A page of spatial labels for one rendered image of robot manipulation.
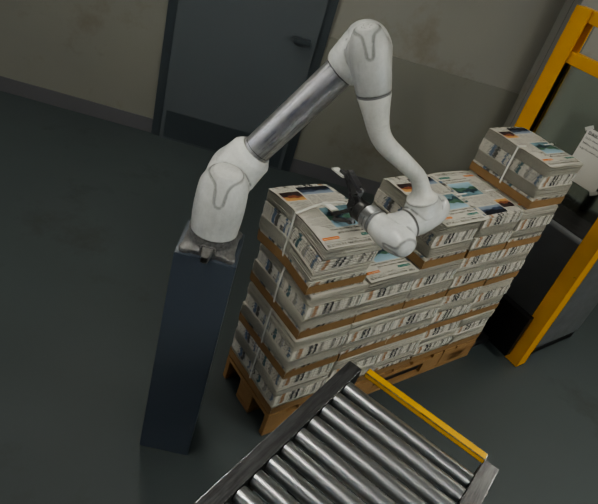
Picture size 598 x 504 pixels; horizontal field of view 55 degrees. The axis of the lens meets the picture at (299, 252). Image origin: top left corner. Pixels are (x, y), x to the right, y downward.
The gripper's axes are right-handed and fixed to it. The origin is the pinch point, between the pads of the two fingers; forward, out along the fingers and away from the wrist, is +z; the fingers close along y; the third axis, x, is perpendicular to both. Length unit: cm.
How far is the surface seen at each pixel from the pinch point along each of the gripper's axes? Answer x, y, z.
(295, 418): -44, 40, -58
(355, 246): 0.2, 13.0, -20.0
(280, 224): -12.9, 18.6, 6.9
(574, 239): 174, 38, -18
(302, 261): -13.4, 23.4, -10.5
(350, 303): 11.5, 43.6, -17.2
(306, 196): -1.6, 9.3, 9.6
